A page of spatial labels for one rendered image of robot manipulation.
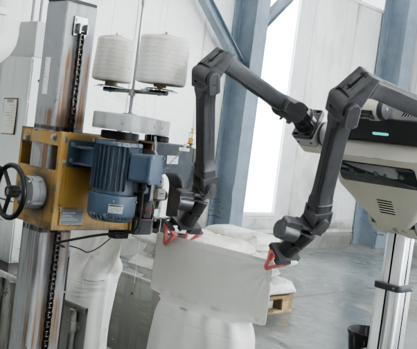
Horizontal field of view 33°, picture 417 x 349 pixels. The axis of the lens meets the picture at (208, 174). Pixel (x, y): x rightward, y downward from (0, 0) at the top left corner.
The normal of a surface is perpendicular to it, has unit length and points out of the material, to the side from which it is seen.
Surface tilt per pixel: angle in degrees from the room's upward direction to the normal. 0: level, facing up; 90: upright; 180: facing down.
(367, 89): 118
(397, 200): 130
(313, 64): 90
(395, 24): 90
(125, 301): 90
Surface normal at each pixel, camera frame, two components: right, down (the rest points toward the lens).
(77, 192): 0.71, 0.13
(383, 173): -0.61, 0.60
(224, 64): 0.54, 0.36
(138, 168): -0.35, 0.00
